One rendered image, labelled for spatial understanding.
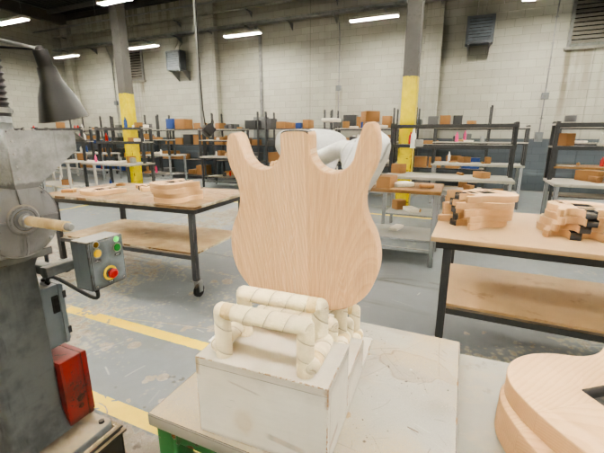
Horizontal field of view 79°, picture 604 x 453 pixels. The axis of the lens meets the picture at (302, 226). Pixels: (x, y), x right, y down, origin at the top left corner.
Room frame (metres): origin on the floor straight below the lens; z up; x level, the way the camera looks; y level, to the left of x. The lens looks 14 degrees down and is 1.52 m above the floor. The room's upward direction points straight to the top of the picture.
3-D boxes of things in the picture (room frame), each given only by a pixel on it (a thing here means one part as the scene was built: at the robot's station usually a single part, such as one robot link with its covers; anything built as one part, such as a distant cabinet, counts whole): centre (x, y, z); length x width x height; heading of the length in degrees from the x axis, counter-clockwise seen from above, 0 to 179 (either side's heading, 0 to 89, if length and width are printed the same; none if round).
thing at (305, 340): (0.57, -0.01, 1.15); 0.03 x 0.03 x 0.09
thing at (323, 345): (0.60, -0.03, 1.12); 0.11 x 0.03 x 0.03; 160
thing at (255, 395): (0.64, 0.06, 1.02); 0.27 x 0.15 x 0.17; 70
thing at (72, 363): (1.39, 1.07, 0.49); 0.25 x 0.12 x 0.37; 66
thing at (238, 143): (0.82, 0.12, 1.48); 0.07 x 0.04 x 0.09; 68
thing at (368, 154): (0.73, -0.12, 1.49); 0.07 x 0.04 x 0.10; 68
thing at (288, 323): (0.60, 0.07, 1.20); 0.20 x 0.03 x 0.03; 69
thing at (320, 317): (0.64, -0.04, 1.15); 0.03 x 0.03 x 0.09
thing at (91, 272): (1.41, 0.90, 0.99); 0.24 x 0.21 x 0.26; 66
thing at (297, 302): (0.67, 0.04, 1.20); 0.20 x 0.03 x 0.03; 69
